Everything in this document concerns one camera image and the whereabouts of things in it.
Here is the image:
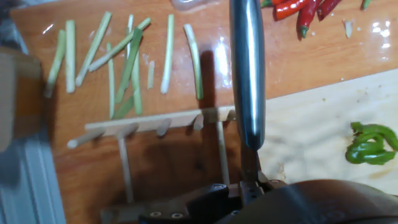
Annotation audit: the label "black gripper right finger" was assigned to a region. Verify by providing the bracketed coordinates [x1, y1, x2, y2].
[259, 179, 289, 194]

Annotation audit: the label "green chili pepper pieces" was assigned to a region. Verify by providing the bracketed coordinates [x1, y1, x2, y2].
[345, 121, 398, 166]

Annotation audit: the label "loose red chili pepper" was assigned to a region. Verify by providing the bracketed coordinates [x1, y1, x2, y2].
[316, 0, 343, 22]
[296, 0, 323, 40]
[260, 0, 282, 9]
[272, 0, 312, 22]

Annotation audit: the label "wooden peg dish rack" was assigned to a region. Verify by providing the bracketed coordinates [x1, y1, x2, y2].
[67, 105, 237, 224]

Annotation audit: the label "wooden cutting board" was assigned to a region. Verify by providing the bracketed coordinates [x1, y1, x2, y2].
[257, 68, 398, 197]

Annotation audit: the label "steel handled cleaver knife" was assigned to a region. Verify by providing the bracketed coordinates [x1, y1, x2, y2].
[229, 0, 267, 184]

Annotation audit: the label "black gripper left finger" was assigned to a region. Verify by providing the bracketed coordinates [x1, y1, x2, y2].
[137, 182, 257, 224]

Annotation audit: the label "small white vegetable scrap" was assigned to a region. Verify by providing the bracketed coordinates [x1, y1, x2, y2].
[343, 19, 354, 39]

